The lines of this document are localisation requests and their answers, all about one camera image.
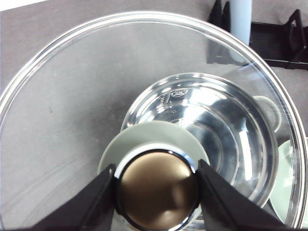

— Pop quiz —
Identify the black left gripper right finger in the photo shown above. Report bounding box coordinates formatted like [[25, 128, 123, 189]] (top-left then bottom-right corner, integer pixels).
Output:
[[197, 160, 303, 231]]

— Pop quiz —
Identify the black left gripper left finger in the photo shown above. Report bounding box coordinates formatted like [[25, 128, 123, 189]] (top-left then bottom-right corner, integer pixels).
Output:
[[4, 164, 116, 231]]

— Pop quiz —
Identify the green plate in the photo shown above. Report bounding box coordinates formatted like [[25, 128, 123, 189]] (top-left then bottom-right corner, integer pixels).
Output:
[[270, 140, 308, 229]]

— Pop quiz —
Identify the glass steamer lid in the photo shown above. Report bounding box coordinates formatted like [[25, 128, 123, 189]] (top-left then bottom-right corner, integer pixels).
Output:
[[0, 12, 308, 231]]

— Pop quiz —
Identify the green electric steamer pot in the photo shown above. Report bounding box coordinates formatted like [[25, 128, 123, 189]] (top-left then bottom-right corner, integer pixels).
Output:
[[122, 73, 282, 201]]

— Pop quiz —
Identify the black plate rack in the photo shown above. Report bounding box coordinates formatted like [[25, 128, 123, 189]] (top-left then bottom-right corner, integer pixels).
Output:
[[208, 0, 308, 70]]

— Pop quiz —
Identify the blue plate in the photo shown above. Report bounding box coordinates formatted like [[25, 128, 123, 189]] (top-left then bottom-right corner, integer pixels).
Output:
[[230, 0, 252, 45]]

